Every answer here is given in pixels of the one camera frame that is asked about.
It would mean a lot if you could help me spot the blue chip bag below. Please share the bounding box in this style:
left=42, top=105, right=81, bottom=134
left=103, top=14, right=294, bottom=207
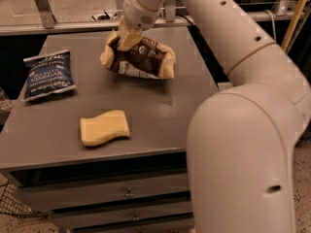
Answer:
left=23, top=50, right=76, bottom=102

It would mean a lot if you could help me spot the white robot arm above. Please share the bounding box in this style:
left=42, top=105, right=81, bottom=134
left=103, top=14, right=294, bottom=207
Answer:
left=123, top=0, right=311, bottom=233

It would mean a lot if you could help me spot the yellow wooden pole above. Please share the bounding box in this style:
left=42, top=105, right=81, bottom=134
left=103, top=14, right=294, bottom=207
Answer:
left=281, top=0, right=307, bottom=51

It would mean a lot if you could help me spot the top drawer knob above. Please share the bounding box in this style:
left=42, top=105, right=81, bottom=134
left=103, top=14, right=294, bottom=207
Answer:
left=124, top=187, right=134, bottom=198

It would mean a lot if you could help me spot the yellow sponge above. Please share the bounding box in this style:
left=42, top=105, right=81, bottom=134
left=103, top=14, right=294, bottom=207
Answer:
left=80, top=110, right=130, bottom=147

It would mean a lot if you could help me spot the metal railing frame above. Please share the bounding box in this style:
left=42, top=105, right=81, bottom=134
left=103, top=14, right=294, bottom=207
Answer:
left=0, top=0, right=311, bottom=37

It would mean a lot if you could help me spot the white cable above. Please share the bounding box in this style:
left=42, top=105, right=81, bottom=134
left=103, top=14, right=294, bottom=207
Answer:
left=264, top=9, right=278, bottom=42

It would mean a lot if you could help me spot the black cable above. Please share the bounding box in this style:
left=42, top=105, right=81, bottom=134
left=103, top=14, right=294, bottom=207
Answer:
left=176, top=14, right=197, bottom=27

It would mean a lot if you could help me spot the drawer knob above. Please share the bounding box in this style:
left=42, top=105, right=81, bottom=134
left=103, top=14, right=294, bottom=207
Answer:
left=132, top=213, right=140, bottom=221
left=124, top=187, right=134, bottom=198

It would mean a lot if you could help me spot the brown chip bag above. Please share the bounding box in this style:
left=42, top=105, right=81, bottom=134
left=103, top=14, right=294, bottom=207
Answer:
left=100, top=31, right=176, bottom=80

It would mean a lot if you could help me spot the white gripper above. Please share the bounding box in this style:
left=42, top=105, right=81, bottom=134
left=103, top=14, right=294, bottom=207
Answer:
left=118, top=0, right=161, bottom=51

